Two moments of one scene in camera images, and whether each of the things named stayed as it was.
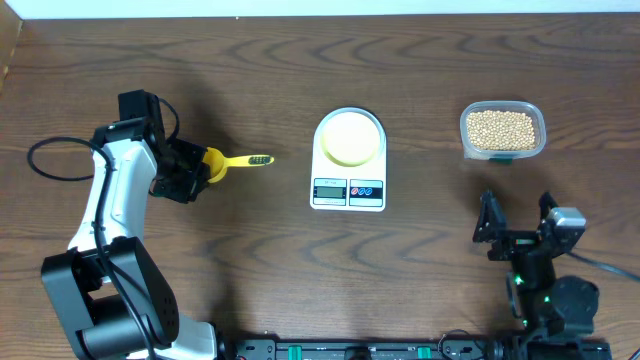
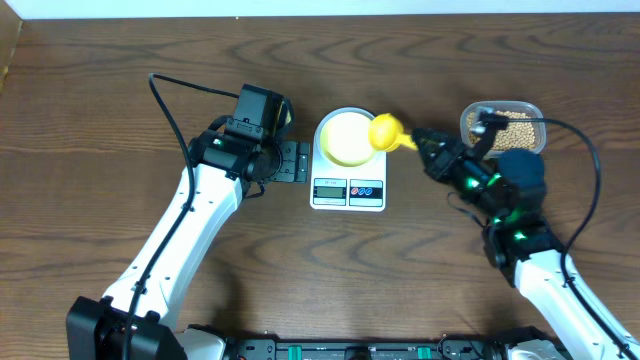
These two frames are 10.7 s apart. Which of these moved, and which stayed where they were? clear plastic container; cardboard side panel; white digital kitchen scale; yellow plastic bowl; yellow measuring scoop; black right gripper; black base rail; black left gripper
Moved: black right gripper; yellow measuring scoop; black left gripper
Stayed: yellow plastic bowl; clear plastic container; white digital kitchen scale; cardboard side panel; black base rail
